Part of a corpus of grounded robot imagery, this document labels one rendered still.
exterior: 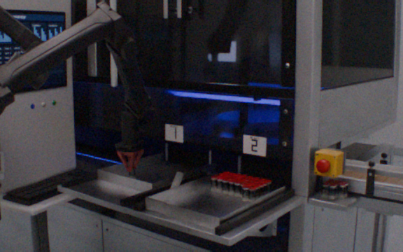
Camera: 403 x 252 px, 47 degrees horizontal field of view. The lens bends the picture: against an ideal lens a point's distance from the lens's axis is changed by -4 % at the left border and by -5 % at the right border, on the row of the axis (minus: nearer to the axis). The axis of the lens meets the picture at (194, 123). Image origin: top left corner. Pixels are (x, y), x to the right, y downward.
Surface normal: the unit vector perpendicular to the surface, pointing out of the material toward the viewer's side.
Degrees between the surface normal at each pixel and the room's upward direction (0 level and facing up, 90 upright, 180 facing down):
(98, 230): 90
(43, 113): 90
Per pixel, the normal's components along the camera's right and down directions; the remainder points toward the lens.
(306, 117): -0.62, 0.13
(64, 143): 0.88, 0.08
